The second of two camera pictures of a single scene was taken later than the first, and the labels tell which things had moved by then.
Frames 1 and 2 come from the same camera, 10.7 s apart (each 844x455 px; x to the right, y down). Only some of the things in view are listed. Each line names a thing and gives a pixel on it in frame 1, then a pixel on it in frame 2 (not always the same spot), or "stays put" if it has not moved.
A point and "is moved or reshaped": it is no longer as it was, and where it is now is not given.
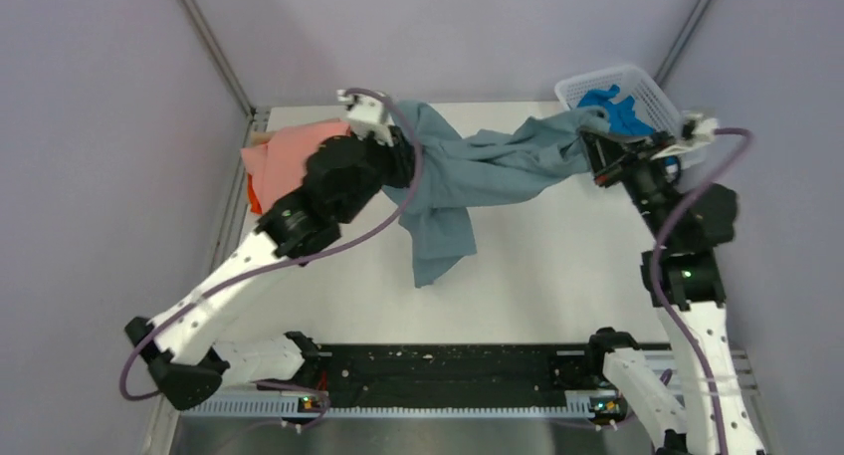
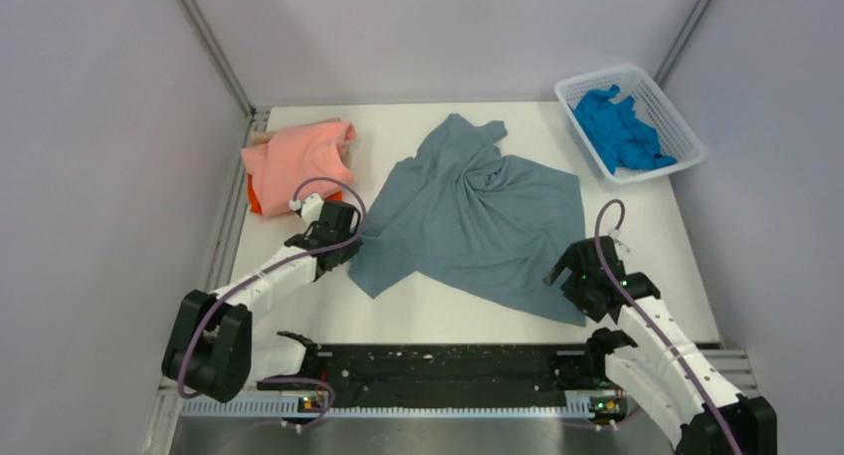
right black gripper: x=613 y=158 -> x=583 y=304
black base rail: x=462 y=371 stays put
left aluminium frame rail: x=256 y=129 stays put
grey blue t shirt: x=455 y=168 is moved or reshaped
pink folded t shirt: x=281 y=164 stays put
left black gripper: x=400 y=155 -> x=349 y=251
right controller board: x=608 y=408 stays put
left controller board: x=310 y=403 stays put
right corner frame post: x=688 y=29 stays put
